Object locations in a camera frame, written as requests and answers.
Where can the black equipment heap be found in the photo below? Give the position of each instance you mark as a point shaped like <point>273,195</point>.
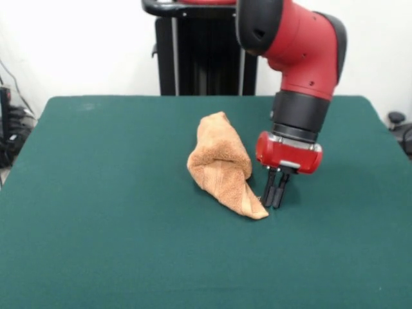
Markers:
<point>16,128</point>

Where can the tan terry towel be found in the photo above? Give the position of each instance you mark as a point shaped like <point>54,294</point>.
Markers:
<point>222,167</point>

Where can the dark green table cloth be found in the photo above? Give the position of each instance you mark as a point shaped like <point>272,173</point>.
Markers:
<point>96,225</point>

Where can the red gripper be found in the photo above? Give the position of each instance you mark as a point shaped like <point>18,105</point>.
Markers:
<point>289,156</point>

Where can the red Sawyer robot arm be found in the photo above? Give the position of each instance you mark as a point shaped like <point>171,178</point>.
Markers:
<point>299,48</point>

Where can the black box device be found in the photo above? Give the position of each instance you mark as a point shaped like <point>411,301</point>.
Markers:
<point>4,109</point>

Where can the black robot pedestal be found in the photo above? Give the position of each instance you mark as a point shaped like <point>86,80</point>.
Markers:
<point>209,64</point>

